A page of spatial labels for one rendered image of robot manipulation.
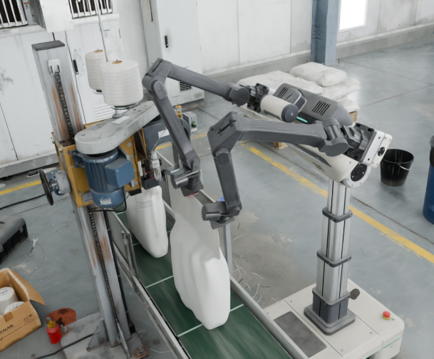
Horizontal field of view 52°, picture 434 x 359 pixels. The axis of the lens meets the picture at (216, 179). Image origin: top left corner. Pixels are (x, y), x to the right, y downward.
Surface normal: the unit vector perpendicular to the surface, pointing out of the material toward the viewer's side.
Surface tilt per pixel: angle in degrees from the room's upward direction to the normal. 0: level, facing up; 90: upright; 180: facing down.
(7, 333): 90
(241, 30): 90
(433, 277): 0
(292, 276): 0
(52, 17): 90
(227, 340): 0
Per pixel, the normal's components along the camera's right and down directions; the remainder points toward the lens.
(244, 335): -0.07, -0.87
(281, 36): 0.51, 0.39
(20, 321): 0.70, 0.30
